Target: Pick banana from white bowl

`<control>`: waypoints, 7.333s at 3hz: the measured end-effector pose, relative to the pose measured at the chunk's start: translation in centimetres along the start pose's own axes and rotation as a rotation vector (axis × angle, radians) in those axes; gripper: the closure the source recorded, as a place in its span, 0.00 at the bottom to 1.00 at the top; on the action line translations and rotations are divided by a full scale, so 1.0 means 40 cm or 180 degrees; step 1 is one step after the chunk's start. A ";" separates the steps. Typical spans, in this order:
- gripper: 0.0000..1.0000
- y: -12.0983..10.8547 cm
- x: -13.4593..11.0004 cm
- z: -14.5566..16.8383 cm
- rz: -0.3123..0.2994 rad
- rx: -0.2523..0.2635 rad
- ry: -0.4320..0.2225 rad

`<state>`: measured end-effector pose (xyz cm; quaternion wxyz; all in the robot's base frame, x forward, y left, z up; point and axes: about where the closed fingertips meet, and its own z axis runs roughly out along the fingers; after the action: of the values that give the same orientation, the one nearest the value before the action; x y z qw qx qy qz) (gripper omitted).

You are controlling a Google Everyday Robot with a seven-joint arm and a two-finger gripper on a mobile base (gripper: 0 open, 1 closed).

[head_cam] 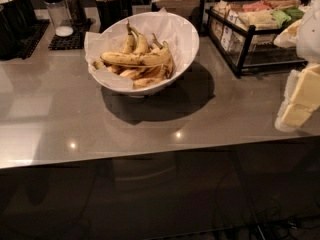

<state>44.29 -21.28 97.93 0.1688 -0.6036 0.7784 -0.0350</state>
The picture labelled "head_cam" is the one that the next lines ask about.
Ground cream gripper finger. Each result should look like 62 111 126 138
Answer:
274 63 320 132
273 19 301 48

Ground white paper bowl liner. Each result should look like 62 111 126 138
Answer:
85 9 199 96

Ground right curved yellow banana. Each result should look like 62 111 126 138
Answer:
153 35 174 79

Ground long top yellow banana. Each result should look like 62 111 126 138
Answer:
100 41 171 67

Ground white oval bowl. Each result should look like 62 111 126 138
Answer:
85 11 199 96

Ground front bottom yellow banana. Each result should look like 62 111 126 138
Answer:
133 77 163 89

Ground upright middle yellow banana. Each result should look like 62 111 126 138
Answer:
131 27 149 54

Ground upright yellow banana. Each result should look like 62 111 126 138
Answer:
131 27 149 54
123 22 136 53

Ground upright left yellow banana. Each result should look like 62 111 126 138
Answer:
123 22 136 53

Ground lower middle yellow banana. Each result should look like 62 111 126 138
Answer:
120 68 146 80

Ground small left banana tip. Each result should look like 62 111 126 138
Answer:
93 61 105 70

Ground green sweetener packets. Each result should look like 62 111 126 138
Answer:
272 6 304 27

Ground pink sweetener packets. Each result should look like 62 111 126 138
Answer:
242 1 270 12

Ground white sugar packets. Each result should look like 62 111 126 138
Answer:
210 1 240 52

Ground black cup of stir sticks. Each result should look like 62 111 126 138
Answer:
94 0 122 31

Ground dark pepper shaker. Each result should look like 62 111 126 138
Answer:
65 0 87 26

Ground glass sugar shaker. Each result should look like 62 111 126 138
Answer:
44 0 73 37

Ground black mat far left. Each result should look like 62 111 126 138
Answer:
17 19 50 59

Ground black canister left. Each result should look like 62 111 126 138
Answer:
0 0 37 60

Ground black wire condiment rack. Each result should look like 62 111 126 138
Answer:
205 2 305 77

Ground black floor cables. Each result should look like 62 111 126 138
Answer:
213 170 320 240

